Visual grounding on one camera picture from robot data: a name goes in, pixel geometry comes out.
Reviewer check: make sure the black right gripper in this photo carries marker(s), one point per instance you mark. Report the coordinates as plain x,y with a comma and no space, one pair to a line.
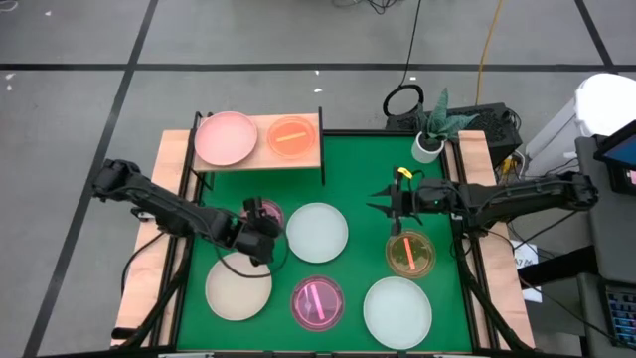
408,201

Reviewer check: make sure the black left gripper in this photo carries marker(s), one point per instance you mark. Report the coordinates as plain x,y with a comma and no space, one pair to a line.
253,246

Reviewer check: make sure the pink transparent plate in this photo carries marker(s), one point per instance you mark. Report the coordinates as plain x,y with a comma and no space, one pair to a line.
329,308
273,210

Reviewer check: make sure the white round plate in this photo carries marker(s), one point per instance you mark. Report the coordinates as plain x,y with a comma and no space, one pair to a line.
317,232
397,313

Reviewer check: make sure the orange transparent plate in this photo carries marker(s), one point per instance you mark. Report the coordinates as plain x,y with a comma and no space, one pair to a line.
422,258
291,148

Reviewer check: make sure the beige round plate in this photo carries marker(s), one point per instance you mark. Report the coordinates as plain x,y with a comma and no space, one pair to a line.
238,296

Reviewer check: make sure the pink opaque plate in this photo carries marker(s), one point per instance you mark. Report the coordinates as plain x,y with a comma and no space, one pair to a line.
226,139

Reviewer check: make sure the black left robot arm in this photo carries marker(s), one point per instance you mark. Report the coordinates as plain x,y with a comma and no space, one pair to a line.
164,206

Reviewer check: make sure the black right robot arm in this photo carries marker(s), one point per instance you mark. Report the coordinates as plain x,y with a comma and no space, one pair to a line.
522,196

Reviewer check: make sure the small yellow tag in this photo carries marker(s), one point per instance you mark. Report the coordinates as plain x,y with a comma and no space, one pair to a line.
405,172

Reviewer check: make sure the snake plant in white pot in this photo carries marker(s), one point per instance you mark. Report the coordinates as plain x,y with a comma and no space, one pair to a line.
426,149

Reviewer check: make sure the wooden side board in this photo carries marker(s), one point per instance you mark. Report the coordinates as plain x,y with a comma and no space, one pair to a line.
477,149
171,149

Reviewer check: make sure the black perforated box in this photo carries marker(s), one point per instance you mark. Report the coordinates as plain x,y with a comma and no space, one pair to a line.
492,129

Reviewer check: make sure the white paper sheet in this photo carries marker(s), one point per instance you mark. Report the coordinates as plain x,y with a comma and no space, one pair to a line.
524,258

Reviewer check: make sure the silver aluminium extrusion bar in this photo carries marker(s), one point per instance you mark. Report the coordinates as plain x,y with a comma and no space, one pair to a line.
186,355
452,356

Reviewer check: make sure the grey desk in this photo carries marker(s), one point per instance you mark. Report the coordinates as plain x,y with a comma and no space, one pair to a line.
611,238

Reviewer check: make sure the small tilted display screen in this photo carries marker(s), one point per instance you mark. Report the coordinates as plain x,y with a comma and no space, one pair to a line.
621,151

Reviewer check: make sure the tall white bin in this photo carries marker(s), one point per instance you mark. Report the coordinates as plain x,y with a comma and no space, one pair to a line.
606,104

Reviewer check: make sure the computer keyboard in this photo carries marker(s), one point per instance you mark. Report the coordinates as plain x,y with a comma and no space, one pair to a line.
621,318

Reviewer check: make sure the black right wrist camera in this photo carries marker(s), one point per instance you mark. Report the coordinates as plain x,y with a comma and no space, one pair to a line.
428,188

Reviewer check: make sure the black table frame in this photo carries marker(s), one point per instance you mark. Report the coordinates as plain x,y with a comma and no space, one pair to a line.
372,133

